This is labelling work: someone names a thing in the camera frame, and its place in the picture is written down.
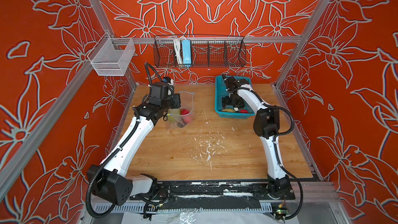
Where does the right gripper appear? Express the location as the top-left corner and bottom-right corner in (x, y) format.
(221, 93), (244, 109)

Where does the green cabbage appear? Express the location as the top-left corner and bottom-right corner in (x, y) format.
(167, 109), (181, 122)

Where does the yellow potato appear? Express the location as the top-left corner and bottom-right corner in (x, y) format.
(222, 108), (236, 113)

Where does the clear zip top bag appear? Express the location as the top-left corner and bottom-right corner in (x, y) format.
(166, 91), (194, 130)

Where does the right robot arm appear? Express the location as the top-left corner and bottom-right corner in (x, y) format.
(222, 75), (296, 200)

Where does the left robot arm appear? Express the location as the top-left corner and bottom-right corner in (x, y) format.
(85, 72), (181, 218)

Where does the turquoise plastic basket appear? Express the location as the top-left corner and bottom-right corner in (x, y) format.
(215, 75), (255, 119)

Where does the light blue box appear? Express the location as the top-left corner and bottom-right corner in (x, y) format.
(181, 39), (192, 67)

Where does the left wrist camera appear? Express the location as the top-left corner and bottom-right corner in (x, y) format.
(149, 82), (174, 100)

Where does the black wire wall basket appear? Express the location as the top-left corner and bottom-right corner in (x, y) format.
(153, 34), (247, 68)

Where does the clear wire wall basket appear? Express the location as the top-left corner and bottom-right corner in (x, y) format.
(88, 33), (136, 76)

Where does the white cable bundle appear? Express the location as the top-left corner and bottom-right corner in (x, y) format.
(173, 37), (183, 65)

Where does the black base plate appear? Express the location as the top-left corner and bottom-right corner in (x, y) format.
(129, 180), (296, 201)

